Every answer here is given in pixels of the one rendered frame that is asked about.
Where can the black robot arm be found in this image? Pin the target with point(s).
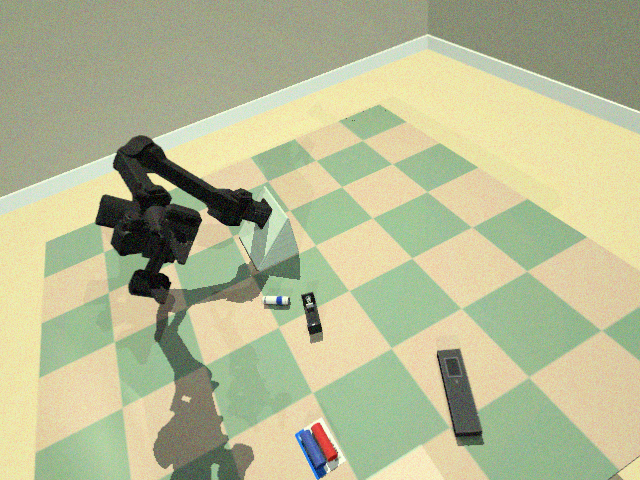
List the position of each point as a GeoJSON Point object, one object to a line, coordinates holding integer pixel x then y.
{"type": "Point", "coordinates": [131, 220]}

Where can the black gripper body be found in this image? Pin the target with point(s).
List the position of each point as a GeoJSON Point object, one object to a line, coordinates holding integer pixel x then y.
{"type": "Point", "coordinates": [158, 249]}

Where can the white cylindrical battery with blue band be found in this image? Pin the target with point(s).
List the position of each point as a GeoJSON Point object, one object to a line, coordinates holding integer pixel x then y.
{"type": "Point", "coordinates": [278, 300]}

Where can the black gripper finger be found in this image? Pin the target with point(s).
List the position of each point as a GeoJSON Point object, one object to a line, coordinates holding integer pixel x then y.
{"type": "Point", "coordinates": [180, 236]}
{"type": "Point", "coordinates": [158, 289]}

